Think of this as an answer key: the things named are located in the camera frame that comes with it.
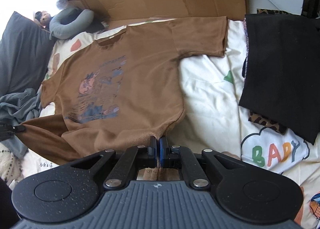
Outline cream bear print bedsheet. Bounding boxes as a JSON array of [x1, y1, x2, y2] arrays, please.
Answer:
[[0, 17, 320, 229]]

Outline grey neck pillow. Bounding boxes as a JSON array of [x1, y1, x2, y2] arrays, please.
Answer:
[[49, 7, 94, 40]]

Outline leopard print cloth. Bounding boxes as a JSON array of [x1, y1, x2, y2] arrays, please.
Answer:
[[248, 110, 287, 135]]

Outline dark grey pillow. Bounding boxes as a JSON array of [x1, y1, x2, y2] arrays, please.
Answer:
[[0, 12, 56, 96]]

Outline small teddy bear toy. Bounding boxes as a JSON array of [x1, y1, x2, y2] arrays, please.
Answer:
[[34, 11, 53, 31]]

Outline brown printed t-shirt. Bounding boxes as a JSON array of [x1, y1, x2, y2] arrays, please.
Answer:
[[18, 16, 228, 165]]

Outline black folded garment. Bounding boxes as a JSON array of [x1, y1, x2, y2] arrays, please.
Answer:
[[239, 14, 319, 144]]

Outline grey denim garment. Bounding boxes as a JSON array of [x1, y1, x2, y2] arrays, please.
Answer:
[[1, 89, 42, 159]]

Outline blue cartoon print cloth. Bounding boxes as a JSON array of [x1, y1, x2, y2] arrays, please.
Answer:
[[309, 193, 320, 220]]

